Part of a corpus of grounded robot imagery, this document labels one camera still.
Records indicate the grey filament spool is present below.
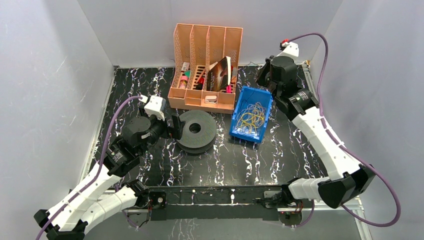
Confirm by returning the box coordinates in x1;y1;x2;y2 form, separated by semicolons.
176;110;217;155

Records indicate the blue plastic bin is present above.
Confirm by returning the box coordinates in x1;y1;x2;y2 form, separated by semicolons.
229;86;273;144

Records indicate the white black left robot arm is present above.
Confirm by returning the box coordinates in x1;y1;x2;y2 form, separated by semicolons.
34;113;186;240

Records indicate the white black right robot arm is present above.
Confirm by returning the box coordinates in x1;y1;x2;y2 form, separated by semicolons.
256;56;375;209

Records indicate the pink sticker roll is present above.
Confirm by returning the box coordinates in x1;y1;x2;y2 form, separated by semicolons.
178;75;189;89

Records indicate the white pink stapler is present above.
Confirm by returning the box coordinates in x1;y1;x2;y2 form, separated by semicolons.
204;95;218;104

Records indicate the red black bottle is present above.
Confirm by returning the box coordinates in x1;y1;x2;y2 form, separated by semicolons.
194;77;205;91

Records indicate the dark book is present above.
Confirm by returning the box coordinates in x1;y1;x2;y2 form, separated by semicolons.
206;56;232;93

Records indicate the pink desk organizer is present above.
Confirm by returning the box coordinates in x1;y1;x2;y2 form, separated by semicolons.
167;23;243;114

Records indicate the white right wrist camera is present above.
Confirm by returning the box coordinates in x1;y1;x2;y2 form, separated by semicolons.
277;39;300;61

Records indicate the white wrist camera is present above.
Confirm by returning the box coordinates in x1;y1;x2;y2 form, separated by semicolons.
277;39;300;61
143;95;166;121

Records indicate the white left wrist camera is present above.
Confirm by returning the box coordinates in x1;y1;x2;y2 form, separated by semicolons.
143;95;166;121

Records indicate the yellow wire bundle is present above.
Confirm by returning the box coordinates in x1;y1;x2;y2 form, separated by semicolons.
237;101;267;134

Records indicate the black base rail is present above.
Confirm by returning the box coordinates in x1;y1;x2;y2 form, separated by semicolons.
125;185;316;223

